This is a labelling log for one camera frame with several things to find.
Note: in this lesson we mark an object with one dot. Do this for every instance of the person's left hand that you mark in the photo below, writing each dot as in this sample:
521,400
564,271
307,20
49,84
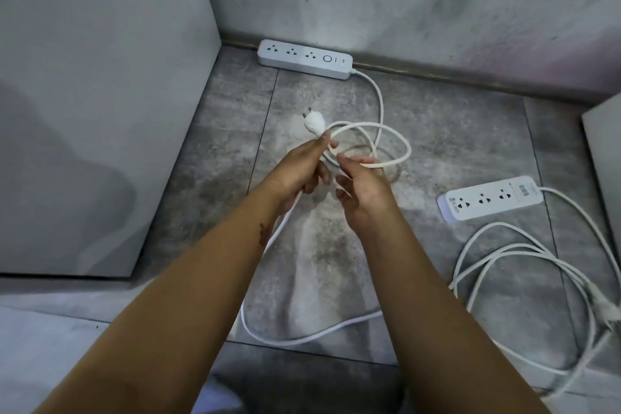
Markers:
296,168

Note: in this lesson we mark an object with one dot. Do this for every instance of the person's right hand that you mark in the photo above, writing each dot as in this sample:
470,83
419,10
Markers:
371,195

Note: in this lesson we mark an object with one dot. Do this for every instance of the person's right fingers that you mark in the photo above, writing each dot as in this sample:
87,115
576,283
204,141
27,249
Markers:
356,160

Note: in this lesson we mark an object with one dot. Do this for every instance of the person's left fingers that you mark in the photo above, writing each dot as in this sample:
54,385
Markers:
324,142

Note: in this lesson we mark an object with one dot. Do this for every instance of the person's right forearm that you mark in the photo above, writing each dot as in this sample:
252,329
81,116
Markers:
436,312

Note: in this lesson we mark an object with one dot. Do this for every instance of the person's left forearm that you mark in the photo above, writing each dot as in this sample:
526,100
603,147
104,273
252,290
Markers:
184,297

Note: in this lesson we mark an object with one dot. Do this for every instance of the white power strip with label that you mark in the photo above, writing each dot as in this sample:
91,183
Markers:
490,198

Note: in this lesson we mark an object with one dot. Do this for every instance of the grey cabinet side panel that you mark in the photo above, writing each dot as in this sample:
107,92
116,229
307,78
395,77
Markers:
97,88

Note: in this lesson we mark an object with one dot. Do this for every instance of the white board panel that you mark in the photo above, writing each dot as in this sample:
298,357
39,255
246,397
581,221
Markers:
605,156

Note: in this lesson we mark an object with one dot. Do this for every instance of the person's grey trousers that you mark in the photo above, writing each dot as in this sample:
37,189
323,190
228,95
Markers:
222,396

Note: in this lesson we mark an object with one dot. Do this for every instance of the white power strip with switch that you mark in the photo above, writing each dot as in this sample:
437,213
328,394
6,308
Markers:
303,57

